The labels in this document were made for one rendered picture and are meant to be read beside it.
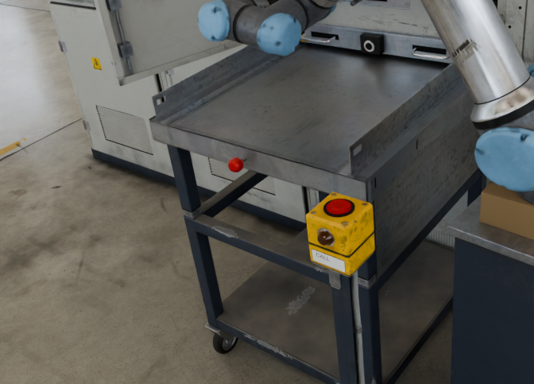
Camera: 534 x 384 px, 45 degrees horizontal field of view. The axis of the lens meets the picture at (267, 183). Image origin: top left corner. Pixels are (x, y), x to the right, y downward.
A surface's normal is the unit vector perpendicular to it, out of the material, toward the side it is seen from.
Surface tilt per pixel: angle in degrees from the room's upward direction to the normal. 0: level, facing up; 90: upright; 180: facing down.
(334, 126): 0
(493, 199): 90
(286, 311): 0
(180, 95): 90
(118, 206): 0
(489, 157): 101
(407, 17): 94
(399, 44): 94
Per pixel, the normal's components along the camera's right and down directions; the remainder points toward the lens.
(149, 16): 0.54, 0.38
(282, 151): -0.12, -0.84
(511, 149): -0.56, 0.63
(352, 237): 0.77, 0.25
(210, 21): -0.63, 0.32
